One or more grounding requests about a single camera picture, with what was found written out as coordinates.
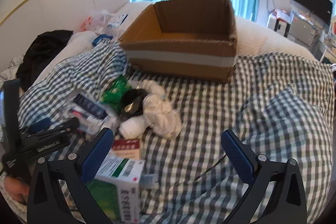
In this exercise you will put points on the black television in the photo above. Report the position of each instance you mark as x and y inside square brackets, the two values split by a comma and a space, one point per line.
[312, 1]

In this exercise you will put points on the black round tin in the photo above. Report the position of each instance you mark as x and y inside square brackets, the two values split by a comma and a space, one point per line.
[131, 102]

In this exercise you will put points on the small grey blue packet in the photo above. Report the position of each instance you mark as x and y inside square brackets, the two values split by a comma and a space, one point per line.
[148, 180]

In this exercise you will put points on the green white medicine box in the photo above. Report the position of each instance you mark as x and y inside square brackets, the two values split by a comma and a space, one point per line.
[123, 171]

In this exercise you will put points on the red white packets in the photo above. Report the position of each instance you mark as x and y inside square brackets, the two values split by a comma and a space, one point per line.
[281, 14]

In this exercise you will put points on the black clothing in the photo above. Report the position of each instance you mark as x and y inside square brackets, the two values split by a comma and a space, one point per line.
[44, 50]

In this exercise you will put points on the person's left hand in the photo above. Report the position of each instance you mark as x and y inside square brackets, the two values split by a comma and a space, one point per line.
[15, 188]

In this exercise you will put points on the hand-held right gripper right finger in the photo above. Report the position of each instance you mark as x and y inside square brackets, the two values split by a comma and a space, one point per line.
[236, 158]

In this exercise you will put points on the checked blanket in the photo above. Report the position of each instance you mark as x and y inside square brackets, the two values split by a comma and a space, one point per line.
[210, 119]

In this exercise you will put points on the white red plastic bag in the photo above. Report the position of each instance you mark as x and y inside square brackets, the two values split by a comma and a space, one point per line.
[97, 18]

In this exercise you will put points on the clear plastic wrapper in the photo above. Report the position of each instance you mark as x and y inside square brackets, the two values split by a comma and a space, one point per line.
[105, 125]

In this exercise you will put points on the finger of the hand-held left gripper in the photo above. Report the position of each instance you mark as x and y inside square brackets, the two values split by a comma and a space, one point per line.
[42, 123]
[65, 126]

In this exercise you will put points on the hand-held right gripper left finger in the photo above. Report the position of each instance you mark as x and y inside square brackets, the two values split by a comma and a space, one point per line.
[98, 151]

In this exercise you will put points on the dark blue box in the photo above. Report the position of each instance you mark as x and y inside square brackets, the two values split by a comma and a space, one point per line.
[90, 107]

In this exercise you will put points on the white pillow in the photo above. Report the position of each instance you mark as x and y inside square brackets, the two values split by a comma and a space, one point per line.
[76, 45]

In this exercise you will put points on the red white medicine box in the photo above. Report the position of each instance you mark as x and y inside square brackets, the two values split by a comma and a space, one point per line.
[126, 146]

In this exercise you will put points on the white bandage roll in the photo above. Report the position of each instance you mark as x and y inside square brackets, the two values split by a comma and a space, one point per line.
[131, 127]

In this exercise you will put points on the white suitcase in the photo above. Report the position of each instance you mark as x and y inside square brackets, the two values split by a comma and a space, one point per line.
[275, 23]

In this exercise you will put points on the grey cabinet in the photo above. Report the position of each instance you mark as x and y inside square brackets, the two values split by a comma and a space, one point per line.
[302, 29]

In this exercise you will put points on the green foil packet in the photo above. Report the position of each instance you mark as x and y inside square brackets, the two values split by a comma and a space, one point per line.
[113, 94]

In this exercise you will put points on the brown cardboard box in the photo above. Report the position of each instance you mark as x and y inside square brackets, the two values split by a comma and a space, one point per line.
[178, 66]

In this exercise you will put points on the white knit cloth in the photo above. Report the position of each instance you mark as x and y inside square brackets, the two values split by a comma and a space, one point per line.
[160, 116]

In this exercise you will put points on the white packet with blue print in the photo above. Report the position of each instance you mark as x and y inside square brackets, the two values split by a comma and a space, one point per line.
[118, 19]

